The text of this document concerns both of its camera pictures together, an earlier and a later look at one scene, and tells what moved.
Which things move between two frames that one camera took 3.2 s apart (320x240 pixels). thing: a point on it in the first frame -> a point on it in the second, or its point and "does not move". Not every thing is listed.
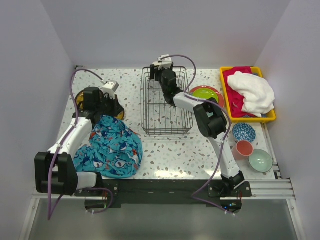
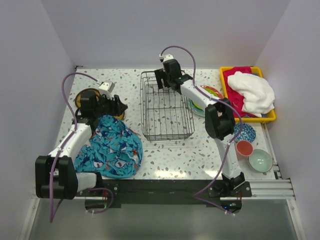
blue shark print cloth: (115, 151) does not move
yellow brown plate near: (120, 116) does not move
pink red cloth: (234, 98) does not move
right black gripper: (154, 70) -> (160, 74)
